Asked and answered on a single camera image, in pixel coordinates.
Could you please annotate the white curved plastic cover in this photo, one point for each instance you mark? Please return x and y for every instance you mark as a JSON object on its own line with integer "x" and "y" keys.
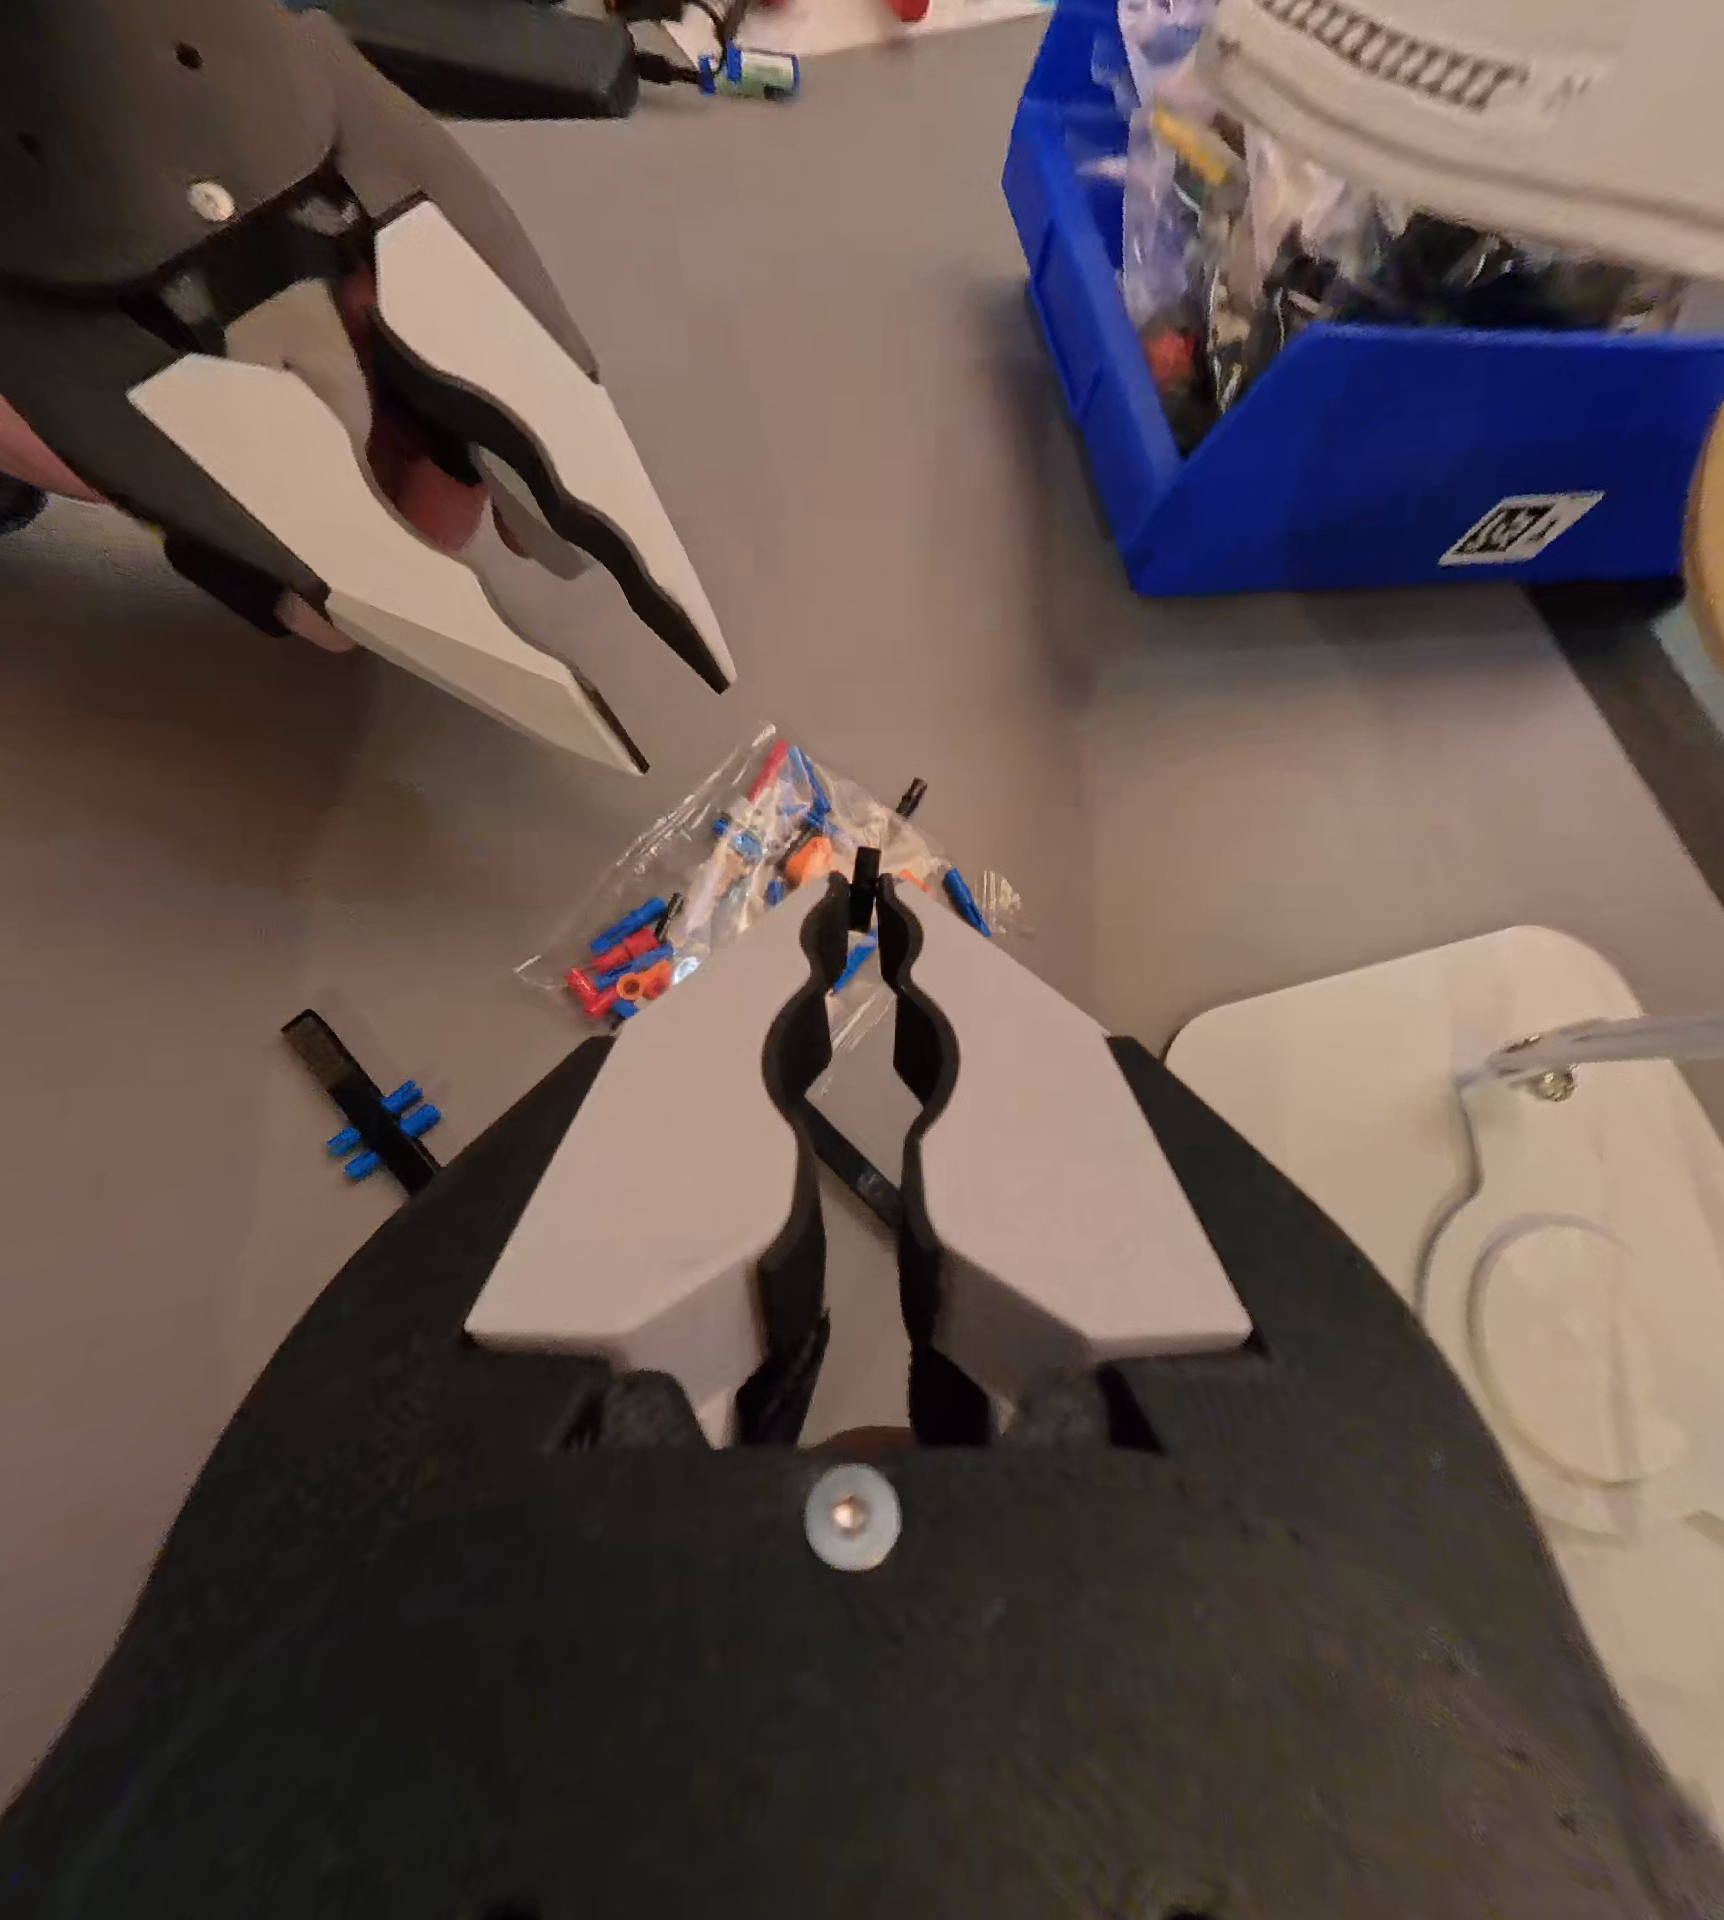
{"x": 1627, "y": 165}

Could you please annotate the pile of bagged lego parts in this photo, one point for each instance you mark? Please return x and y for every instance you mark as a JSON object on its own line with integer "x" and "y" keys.
{"x": 1252, "y": 270}

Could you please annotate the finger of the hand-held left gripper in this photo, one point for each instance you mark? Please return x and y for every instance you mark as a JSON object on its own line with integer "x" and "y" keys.
{"x": 276, "y": 480}
{"x": 533, "y": 391}

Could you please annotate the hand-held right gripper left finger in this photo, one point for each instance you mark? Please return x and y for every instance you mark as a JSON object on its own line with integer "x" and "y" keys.
{"x": 637, "y": 1201}

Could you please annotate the blue storage bin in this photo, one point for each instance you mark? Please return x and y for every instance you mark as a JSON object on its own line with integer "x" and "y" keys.
{"x": 1327, "y": 480}

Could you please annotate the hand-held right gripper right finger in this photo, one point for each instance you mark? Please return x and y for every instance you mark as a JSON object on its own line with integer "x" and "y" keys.
{"x": 1072, "y": 1201}

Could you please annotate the white base board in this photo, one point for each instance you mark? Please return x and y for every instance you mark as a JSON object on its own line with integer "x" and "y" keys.
{"x": 1327, "y": 1080}

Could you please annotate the thin black lego beam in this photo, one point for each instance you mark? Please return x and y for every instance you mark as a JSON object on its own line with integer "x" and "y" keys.
{"x": 331, "y": 1072}

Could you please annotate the small clear bag lego pieces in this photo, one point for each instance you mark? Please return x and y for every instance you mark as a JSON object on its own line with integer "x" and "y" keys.
{"x": 652, "y": 930}

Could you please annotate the black power adapter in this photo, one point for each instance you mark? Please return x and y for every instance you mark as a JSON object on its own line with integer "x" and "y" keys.
{"x": 533, "y": 68}

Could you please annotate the lego instruction booklet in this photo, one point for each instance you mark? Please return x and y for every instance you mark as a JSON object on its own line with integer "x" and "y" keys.
{"x": 983, "y": 22}

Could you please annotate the black lego pin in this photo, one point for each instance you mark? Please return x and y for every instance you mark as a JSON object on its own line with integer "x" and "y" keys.
{"x": 865, "y": 878}
{"x": 911, "y": 794}

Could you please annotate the blue lego pin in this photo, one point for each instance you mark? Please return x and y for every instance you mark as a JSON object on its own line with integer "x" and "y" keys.
{"x": 420, "y": 1120}
{"x": 396, "y": 1096}

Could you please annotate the small blue white cylinder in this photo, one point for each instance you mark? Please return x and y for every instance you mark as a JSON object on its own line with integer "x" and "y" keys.
{"x": 755, "y": 70}

